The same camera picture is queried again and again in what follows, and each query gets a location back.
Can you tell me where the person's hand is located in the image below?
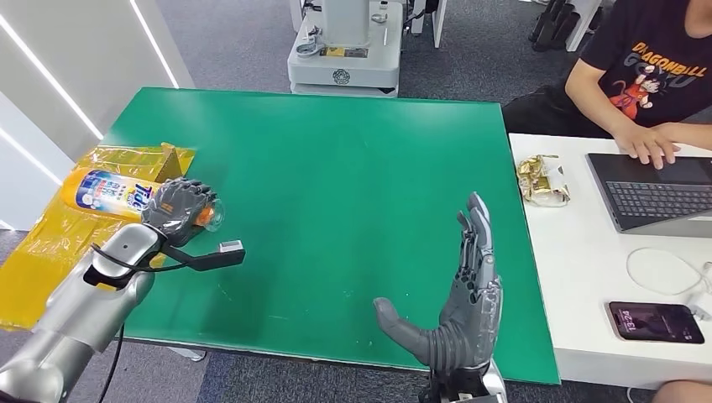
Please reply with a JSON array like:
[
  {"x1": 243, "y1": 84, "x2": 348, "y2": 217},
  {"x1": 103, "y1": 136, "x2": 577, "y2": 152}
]
[{"x1": 614, "y1": 123, "x2": 682, "y2": 170}]

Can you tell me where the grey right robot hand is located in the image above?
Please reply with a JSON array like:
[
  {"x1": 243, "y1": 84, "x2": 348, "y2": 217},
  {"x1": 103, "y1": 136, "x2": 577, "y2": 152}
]
[{"x1": 374, "y1": 192, "x2": 504, "y2": 374}]

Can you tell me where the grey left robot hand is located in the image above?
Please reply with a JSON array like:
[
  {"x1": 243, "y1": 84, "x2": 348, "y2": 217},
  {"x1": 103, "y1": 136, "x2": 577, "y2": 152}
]
[{"x1": 141, "y1": 177, "x2": 218, "y2": 249}]

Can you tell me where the orange detergent bottle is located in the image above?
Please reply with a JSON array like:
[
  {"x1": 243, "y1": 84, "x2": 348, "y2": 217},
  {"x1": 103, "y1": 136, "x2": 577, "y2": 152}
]
[{"x1": 60, "y1": 169, "x2": 226, "y2": 231}]

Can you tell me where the grey laptop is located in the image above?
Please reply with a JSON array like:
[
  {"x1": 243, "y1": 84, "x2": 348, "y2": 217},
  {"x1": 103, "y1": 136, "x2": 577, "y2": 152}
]
[{"x1": 584, "y1": 153, "x2": 712, "y2": 239}]

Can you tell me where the person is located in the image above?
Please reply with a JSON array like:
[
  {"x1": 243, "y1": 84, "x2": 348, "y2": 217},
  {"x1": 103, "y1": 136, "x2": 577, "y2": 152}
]
[{"x1": 502, "y1": 0, "x2": 712, "y2": 170}]

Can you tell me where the gold snack wrapper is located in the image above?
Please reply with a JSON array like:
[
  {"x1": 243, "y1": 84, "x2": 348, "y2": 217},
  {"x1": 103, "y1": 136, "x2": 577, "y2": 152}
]
[{"x1": 516, "y1": 154, "x2": 572, "y2": 208}]

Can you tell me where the white desk leg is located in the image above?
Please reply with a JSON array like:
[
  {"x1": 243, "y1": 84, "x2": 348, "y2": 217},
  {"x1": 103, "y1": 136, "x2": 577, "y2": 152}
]
[{"x1": 566, "y1": 0, "x2": 605, "y2": 54}]

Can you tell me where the yellow taped cardboard box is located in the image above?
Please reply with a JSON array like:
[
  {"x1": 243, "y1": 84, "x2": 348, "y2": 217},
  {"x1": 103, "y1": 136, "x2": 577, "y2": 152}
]
[{"x1": 0, "y1": 143, "x2": 197, "y2": 332}]

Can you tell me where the black smartphone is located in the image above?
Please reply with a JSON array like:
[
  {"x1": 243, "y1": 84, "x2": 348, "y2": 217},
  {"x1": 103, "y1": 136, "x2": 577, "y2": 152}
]
[{"x1": 607, "y1": 301, "x2": 706, "y2": 345}]

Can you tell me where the person's knee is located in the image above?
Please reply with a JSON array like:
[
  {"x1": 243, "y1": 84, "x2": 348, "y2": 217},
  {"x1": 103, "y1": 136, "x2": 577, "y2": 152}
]
[{"x1": 647, "y1": 380, "x2": 712, "y2": 403}]

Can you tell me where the white furniture panel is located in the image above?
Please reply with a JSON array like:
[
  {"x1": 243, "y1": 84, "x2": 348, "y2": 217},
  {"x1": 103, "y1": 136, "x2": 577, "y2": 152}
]
[{"x1": 410, "y1": 0, "x2": 448, "y2": 50}]

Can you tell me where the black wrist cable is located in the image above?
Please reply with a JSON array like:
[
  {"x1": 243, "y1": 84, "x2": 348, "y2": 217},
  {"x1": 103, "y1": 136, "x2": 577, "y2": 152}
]
[{"x1": 90, "y1": 243, "x2": 189, "y2": 403}]

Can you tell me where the white wall light strip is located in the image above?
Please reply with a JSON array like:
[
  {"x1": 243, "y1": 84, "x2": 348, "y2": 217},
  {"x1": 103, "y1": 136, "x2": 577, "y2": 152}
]
[
  {"x1": 0, "y1": 126, "x2": 64, "y2": 186},
  {"x1": 128, "y1": 0, "x2": 181, "y2": 90},
  {"x1": 0, "y1": 11, "x2": 105, "y2": 141}
]

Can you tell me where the white charging cable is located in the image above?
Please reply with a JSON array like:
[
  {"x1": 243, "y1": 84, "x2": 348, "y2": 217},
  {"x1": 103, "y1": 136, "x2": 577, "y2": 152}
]
[{"x1": 626, "y1": 247, "x2": 712, "y2": 322}]

